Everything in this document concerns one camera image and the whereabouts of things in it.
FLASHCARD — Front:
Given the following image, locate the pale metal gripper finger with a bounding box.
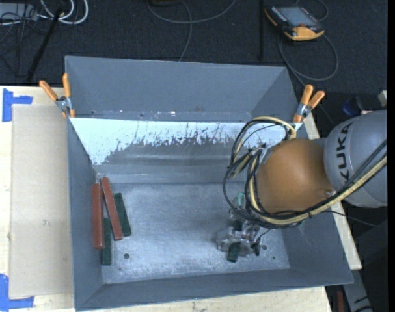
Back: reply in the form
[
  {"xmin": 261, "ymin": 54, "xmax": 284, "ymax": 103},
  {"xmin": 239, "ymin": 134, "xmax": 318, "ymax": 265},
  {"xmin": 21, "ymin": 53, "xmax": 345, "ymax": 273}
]
[
  {"xmin": 238, "ymin": 239, "xmax": 255, "ymax": 257},
  {"xmin": 215, "ymin": 227, "xmax": 238, "ymax": 253}
]

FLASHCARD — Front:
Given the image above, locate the dark green block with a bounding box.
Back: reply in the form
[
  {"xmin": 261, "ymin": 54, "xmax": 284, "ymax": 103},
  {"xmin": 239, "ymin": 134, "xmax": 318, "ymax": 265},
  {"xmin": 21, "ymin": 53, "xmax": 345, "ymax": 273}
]
[
  {"xmin": 226, "ymin": 241, "xmax": 242, "ymax": 263},
  {"xmin": 113, "ymin": 192, "xmax": 133, "ymax": 237},
  {"xmin": 101, "ymin": 217, "xmax": 114, "ymax": 267}
]

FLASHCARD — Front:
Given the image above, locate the grey metal bin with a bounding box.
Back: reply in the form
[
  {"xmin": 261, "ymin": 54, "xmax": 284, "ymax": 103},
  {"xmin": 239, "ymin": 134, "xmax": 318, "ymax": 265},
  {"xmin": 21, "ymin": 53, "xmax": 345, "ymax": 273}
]
[{"xmin": 64, "ymin": 55, "xmax": 355, "ymax": 311}]

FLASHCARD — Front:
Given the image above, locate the red-brown flat block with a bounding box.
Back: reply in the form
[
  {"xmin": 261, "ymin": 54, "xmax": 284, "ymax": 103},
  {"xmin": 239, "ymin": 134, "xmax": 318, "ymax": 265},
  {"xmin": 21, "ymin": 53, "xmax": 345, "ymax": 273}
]
[
  {"xmin": 92, "ymin": 183, "xmax": 106, "ymax": 250},
  {"xmin": 100, "ymin": 176, "xmax": 124, "ymax": 242}
]

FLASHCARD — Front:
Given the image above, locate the pale wood flat board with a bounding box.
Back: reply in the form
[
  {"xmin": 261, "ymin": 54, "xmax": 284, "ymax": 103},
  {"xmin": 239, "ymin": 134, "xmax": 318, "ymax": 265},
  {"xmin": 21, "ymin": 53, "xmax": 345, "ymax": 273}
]
[{"xmin": 8, "ymin": 104, "xmax": 75, "ymax": 300}]

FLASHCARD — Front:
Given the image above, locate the black cylinder on white bracket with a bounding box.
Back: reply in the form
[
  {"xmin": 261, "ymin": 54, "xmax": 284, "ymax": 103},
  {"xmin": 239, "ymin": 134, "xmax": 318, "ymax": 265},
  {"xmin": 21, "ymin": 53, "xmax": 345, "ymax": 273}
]
[{"xmin": 252, "ymin": 238, "xmax": 266, "ymax": 257}]

